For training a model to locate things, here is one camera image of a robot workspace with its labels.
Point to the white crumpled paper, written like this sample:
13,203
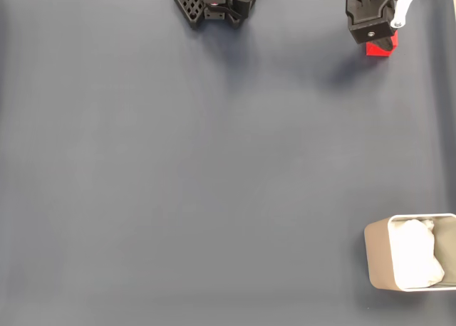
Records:
413,255

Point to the beige rounded box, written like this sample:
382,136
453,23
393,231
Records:
377,258

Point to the dark blue mat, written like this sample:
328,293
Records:
178,198

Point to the red cube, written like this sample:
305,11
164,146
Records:
374,52

